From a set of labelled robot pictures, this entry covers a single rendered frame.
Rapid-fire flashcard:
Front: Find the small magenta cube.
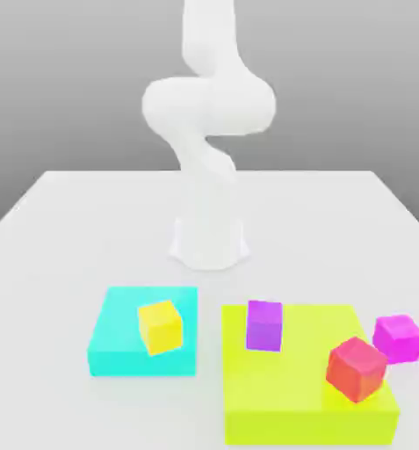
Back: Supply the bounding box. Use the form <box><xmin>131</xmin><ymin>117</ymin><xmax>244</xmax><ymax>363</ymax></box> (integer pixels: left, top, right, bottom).
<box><xmin>372</xmin><ymin>313</ymin><xmax>419</xmax><ymax>366</ymax></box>

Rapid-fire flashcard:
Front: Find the small purple cube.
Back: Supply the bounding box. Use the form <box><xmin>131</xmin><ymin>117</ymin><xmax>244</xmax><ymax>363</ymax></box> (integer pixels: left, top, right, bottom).
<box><xmin>245</xmin><ymin>299</ymin><xmax>284</xmax><ymax>353</ymax></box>

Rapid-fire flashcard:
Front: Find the large lime box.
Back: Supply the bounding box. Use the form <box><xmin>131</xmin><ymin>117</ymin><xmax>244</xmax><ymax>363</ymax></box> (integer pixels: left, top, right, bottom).
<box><xmin>220</xmin><ymin>303</ymin><xmax>402</xmax><ymax>446</ymax></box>

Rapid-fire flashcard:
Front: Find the small red cube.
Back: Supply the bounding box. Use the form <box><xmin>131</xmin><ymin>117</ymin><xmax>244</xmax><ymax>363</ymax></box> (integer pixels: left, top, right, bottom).
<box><xmin>325</xmin><ymin>336</ymin><xmax>388</xmax><ymax>404</ymax></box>

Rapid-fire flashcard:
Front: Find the large cyan box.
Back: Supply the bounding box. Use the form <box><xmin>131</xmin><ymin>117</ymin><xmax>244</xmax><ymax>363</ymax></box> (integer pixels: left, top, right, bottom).
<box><xmin>86</xmin><ymin>286</ymin><xmax>199</xmax><ymax>378</ymax></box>

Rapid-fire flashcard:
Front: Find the small yellow cube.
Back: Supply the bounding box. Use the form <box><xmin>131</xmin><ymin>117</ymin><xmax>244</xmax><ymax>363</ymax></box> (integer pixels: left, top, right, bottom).
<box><xmin>137</xmin><ymin>299</ymin><xmax>184</xmax><ymax>357</ymax></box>

